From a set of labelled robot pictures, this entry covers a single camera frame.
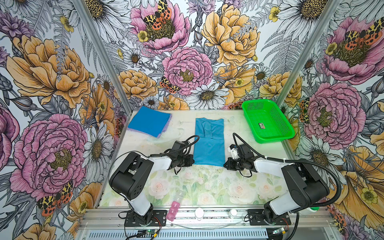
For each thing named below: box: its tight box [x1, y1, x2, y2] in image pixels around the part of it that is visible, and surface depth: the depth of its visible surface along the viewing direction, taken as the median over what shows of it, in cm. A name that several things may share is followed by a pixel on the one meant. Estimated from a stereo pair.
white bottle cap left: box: [194, 207, 204, 221], surface depth 71 cm
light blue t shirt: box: [193, 117, 226, 166], surface depth 106 cm
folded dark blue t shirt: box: [128, 106, 171, 138], surface depth 114 cm
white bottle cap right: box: [229, 208, 238, 219], surface depth 73 cm
